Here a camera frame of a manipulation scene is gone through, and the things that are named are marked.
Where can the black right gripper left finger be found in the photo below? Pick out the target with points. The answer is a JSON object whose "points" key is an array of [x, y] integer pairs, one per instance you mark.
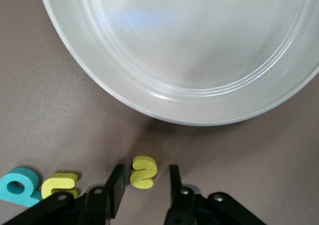
{"points": [[107, 205]]}

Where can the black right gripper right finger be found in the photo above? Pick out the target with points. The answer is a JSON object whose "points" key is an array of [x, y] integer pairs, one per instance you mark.
{"points": [[182, 207]]}

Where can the yellow foam letter s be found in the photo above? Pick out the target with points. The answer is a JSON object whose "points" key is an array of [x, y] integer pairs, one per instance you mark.
{"points": [[142, 177]]}

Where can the yellow foam letter u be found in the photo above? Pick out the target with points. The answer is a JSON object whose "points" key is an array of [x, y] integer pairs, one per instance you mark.
{"points": [[59, 180]]}

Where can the teal foam letter d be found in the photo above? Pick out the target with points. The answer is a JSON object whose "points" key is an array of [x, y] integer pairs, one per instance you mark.
{"points": [[27, 180]]}

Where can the beige brown plate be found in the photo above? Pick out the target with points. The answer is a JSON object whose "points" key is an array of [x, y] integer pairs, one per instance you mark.
{"points": [[174, 48]]}

